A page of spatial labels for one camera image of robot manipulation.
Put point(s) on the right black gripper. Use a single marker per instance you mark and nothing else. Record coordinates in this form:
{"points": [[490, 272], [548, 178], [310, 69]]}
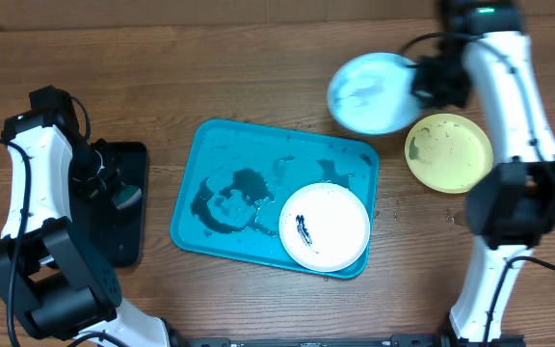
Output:
{"points": [[424, 93]]}

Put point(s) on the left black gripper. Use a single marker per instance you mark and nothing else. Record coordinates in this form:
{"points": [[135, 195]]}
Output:
{"points": [[92, 190]]}

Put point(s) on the light blue plate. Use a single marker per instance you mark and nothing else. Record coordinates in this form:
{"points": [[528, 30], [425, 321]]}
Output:
{"points": [[371, 94]]}

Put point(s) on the yellow-green plate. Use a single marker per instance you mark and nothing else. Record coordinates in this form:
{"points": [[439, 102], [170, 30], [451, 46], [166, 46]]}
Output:
{"points": [[448, 153]]}

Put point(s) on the white plate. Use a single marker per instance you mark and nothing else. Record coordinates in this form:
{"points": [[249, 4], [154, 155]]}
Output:
{"points": [[324, 227]]}

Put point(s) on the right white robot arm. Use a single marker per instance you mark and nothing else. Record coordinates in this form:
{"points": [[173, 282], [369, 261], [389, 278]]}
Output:
{"points": [[483, 47]]}

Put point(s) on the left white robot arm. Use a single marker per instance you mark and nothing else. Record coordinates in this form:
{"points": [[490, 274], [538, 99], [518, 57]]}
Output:
{"points": [[53, 280]]}

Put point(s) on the black rectangular water tray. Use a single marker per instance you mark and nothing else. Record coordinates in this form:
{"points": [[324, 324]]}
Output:
{"points": [[118, 234]]}

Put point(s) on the teal plastic serving tray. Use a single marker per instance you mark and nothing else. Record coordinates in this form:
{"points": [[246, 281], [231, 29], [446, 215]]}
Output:
{"points": [[240, 175]]}

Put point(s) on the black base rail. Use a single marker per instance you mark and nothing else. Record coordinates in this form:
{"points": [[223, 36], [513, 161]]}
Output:
{"points": [[306, 342]]}

